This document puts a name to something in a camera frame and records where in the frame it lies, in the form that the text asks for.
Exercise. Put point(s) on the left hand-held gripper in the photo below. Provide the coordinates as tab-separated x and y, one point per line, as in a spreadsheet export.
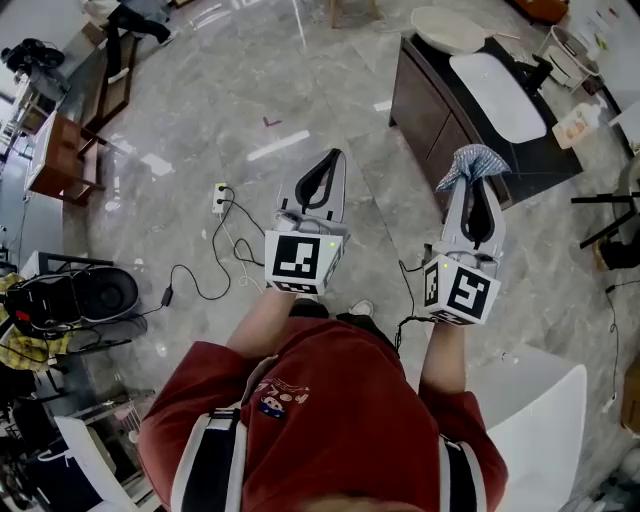
295	260

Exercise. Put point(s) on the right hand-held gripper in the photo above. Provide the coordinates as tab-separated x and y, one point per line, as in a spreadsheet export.
467	295

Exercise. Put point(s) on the person's right forearm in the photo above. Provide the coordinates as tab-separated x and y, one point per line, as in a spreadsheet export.
442	360

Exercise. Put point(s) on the person's left forearm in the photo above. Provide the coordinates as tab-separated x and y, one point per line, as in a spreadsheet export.
260	325

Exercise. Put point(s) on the white power strip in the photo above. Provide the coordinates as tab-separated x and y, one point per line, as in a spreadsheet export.
219	199

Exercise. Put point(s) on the person's dark trousers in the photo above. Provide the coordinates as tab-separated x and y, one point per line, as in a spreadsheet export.
312	310

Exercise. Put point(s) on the dark wooden sink cabinet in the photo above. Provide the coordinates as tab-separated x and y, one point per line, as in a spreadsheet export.
425	115

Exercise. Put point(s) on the person's white shoe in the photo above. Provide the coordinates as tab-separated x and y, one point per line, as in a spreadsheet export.
362	307

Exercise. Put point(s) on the white sink basin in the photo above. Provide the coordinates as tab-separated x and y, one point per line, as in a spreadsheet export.
500	97

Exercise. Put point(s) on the black metal chair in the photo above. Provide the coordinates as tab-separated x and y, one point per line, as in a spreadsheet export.
607	220

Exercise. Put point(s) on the black faucet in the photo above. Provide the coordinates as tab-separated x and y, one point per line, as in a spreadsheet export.
532	72

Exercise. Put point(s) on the person's red shirt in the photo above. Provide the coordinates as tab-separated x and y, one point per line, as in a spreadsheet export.
340	410

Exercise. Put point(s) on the white box-shaped cabinet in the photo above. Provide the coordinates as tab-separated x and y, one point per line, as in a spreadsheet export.
540	430

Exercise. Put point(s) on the long wooden bench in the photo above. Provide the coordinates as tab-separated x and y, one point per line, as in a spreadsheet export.
107	95

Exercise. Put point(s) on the brown wooden side table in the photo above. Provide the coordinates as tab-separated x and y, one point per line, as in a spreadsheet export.
65	160

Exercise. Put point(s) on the yellow plaid cloth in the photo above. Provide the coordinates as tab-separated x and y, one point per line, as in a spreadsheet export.
25	350

